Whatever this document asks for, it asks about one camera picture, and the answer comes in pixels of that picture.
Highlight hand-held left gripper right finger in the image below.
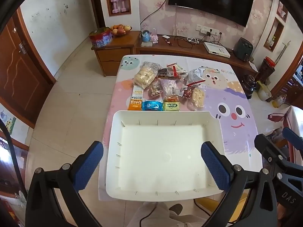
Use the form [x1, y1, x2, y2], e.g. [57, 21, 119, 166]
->
[201, 141, 278, 227]

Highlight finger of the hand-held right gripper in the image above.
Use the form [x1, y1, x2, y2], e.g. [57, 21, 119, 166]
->
[282, 127, 303, 152]
[254, 134, 288, 178]

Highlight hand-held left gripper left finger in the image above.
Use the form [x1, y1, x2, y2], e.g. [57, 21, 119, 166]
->
[25, 141, 105, 227]

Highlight white plastic tray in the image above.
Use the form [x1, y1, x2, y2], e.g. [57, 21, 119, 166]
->
[105, 110, 226, 202]

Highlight rice cracker packet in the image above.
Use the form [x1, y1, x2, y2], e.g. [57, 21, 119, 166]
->
[189, 87, 206, 110]

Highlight green snack packet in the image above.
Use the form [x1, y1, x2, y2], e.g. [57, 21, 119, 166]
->
[163, 102, 181, 112]

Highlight dark red brown snack packet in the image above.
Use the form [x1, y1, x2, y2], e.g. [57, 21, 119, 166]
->
[182, 87, 195, 100]

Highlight blue snack packet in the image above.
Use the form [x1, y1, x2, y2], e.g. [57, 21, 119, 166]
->
[142, 100, 164, 111]

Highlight clear pink snack packet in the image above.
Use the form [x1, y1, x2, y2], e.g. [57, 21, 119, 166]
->
[160, 79, 181, 96]

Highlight clear bag with red label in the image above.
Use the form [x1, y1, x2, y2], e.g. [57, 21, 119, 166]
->
[157, 67, 190, 82]

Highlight cartoon printed tablecloth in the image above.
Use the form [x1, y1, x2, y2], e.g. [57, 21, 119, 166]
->
[98, 54, 263, 201]

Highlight yellow bottle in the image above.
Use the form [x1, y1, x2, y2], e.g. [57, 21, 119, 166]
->
[272, 95, 286, 108]

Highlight yellow stool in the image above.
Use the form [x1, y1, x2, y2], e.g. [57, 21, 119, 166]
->
[196, 191, 249, 223]

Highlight white yellow kettle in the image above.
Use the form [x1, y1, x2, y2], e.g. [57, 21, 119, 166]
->
[256, 80, 273, 102]

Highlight person's shoe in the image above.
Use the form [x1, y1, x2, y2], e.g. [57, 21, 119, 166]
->
[169, 204, 183, 215]

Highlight dark ceramic pot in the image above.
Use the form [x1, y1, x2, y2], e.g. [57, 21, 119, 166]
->
[241, 74, 257, 100]

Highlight red lid jar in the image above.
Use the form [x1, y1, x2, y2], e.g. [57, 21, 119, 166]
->
[257, 57, 276, 84]

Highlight person's trouser leg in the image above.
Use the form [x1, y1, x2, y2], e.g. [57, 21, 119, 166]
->
[128, 202, 211, 227]

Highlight orange white snack packet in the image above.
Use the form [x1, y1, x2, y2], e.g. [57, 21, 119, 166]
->
[127, 85, 145, 111]

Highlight silver snack bag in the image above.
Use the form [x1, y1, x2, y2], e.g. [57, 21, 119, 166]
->
[187, 67, 209, 86]

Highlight clear bag of nuts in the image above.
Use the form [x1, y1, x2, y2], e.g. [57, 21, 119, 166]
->
[147, 80, 166, 100]

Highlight striped edge snack packet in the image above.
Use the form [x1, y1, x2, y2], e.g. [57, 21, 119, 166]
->
[166, 62, 188, 76]

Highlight pale cracker bag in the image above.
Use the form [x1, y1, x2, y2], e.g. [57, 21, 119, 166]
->
[134, 61, 159, 87]

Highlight white set-top box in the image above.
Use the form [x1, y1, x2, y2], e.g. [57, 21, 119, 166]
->
[204, 42, 231, 58]

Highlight small wooden cabinet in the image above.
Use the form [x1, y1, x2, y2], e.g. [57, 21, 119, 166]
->
[91, 31, 141, 77]

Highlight brown wooden door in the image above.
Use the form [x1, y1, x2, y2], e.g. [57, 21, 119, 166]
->
[0, 7, 57, 129]

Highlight long wooden television stand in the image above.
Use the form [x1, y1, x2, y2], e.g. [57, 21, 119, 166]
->
[135, 34, 259, 76]

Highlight red round tin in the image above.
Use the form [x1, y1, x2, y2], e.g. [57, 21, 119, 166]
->
[89, 28, 113, 48]

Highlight bowl of fruit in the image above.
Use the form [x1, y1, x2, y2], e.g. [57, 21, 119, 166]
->
[109, 24, 132, 37]

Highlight blue snow globe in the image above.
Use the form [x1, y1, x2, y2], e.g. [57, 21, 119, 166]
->
[141, 30, 152, 43]

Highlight wall poster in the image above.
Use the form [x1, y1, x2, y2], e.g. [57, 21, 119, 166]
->
[0, 110, 17, 135]

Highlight black cable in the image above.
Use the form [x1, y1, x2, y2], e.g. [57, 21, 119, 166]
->
[174, 34, 190, 48]

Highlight white wall outlets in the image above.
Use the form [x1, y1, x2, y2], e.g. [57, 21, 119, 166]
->
[195, 24, 224, 36]

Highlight wall mounted television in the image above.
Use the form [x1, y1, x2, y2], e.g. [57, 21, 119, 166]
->
[168, 0, 255, 28]

